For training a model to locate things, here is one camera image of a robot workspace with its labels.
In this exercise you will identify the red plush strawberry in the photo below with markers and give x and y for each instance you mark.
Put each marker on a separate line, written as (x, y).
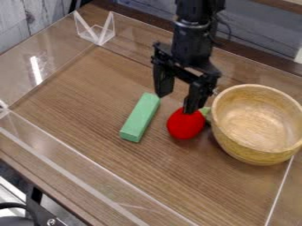
(184, 126)

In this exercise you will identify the wooden bowl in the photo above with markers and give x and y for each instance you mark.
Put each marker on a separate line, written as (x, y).
(257, 124)

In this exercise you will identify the clear acrylic tray wall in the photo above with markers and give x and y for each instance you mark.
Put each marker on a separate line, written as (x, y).
(69, 84)

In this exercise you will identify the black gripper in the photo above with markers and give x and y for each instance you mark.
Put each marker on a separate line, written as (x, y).
(184, 59)

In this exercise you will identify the black table leg bracket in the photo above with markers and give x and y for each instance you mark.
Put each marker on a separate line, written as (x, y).
(41, 216)

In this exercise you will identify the green rectangular block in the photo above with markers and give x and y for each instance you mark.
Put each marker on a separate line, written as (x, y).
(139, 118)

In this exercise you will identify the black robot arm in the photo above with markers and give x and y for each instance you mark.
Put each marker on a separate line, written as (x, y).
(199, 11)

